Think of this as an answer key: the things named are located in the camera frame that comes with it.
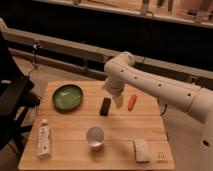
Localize black eraser block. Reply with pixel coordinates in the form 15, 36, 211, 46
100, 98, 111, 116

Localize black cable on floor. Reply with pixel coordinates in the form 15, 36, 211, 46
26, 39, 43, 78

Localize white tube with cap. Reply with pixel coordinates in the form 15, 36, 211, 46
37, 119, 52, 159

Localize black equipment stand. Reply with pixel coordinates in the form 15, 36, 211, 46
0, 32, 40, 153

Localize grey sponge block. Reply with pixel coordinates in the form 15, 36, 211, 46
134, 139, 150, 163

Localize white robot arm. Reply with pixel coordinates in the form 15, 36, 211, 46
104, 52, 213, 171

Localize orange carrot toy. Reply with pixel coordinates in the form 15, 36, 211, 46
128, 95, 137, 111

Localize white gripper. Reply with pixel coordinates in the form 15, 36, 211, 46
105, 82, 124, 108

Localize green round bowl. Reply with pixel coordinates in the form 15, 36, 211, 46
52, 84, 83, 111

